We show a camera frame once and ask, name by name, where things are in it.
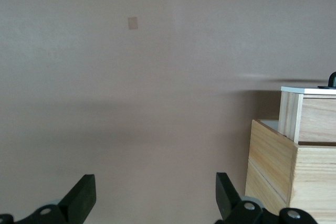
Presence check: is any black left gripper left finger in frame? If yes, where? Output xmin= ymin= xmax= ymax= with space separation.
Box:
xmin=0 ymin=174 xmax=97 ymax=224

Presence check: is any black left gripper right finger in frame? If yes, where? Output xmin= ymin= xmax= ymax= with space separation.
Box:
xmin=215 ymin=172 xmax=319 ymax=224

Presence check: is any light wooden drawer cabinet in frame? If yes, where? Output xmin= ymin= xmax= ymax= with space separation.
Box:
xmin=245 ymin=119 xmax=336 ymax=224

